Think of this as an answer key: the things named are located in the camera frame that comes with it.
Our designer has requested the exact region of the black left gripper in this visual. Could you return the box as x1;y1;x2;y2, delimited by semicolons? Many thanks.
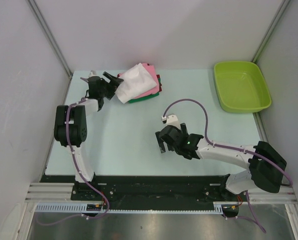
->
99;72;123;100

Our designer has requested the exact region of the white t shirt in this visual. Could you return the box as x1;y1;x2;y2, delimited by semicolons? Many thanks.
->
115;63;156;104

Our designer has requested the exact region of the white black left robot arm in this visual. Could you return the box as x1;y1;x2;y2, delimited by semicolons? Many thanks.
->
54;71;124;200

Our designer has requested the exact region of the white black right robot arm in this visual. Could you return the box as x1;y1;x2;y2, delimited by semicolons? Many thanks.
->
155;123;287;201

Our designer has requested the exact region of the green folded t shirt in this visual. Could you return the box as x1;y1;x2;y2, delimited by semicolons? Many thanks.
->
128;92;159;104

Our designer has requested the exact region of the pink folded t shirt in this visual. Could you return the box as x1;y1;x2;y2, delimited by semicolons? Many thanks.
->
134;63;159;100

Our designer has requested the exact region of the dark red folded t shirt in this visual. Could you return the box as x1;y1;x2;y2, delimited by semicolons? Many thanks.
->
117;73;162;92

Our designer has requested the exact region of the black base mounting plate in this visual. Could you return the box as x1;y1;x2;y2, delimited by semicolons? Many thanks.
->
40;174;239;203

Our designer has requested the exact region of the lime green plastic basin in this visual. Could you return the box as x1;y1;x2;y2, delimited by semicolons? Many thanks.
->
214;61;272;114

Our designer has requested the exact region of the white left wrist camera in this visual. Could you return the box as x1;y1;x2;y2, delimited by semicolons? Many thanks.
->
88;70;97;78

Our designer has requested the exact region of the white slotted cable duct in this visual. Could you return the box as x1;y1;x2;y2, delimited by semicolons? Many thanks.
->
35;202;240;215

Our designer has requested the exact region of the grey aluminium corner post left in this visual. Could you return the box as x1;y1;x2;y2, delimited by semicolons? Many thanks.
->
26;0;72;78

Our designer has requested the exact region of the grey aluminium corner post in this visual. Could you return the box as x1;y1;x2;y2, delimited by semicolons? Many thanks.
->
251;0;293;64
26;0;72;78

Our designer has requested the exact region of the aluminium frame rail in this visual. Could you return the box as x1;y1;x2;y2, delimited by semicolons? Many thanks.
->
25;183;298;204

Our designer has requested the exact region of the grey aluminium corner post right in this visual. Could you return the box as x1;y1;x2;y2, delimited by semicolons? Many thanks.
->
251;0;293;64

